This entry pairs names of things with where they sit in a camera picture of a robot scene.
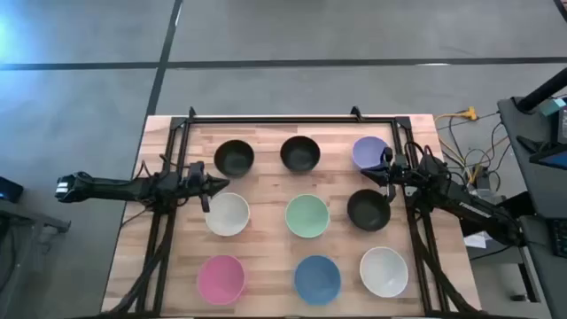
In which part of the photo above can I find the yellow power cable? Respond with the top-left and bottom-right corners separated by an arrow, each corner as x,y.
433,105 -> 479,134

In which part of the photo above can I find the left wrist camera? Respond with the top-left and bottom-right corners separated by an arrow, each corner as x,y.
188,161 -> 206,187

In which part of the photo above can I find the white paper sheet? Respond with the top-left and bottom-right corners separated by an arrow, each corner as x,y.
463,230 -> 488,250

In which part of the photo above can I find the grey side desk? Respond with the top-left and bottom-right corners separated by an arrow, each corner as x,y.
496,95 -> 567,319

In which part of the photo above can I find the dark electronic device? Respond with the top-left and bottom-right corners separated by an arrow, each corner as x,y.
0,175 -> 25,204

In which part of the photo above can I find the black bowl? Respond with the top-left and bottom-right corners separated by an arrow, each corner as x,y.
346,189 -> 392,232
214,139 -> 255,178
279,135 -> 322,174

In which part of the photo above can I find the pink bowl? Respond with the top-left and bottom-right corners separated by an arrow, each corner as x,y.
196,254 -> 247,306

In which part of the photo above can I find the black floor cable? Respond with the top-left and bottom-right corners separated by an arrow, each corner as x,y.
442,114 -> 515,191

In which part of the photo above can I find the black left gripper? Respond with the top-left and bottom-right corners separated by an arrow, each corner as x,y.
175,173 -> 230,213

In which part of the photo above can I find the grey power adapter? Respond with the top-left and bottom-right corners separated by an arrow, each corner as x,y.
473,170 -> 493,190

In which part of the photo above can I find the blue bowl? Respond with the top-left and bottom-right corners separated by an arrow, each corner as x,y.
293,254 -> 342,307

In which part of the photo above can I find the teal box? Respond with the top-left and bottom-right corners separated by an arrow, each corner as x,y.
540,97 -> 567,117

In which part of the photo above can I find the black pole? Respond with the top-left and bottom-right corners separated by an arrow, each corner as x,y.
516,66 -> 567,113

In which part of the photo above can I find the black tablet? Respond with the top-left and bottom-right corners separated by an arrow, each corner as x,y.
529,144 -> 567,172

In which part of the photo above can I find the grey metal stand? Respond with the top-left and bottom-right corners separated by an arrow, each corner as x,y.
0,198 -> 72,319

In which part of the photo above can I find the mint green bowl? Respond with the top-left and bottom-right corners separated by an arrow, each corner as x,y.
284,193 -> 331,239

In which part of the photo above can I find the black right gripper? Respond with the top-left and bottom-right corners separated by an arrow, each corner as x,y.
361,153 -> 417,203

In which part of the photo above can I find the black aluminium frame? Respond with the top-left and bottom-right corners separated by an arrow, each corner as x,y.
104,105 -> 486,319

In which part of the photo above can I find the white bowl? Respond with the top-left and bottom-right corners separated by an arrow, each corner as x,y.
359,245 -> 409,299
204,191 -> 251,237

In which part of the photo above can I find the purple bowl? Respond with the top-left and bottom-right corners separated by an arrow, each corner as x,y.
352,136 -> 391,170

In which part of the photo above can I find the black keyboard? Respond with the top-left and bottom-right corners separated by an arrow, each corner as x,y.
550,218 -> 567,259

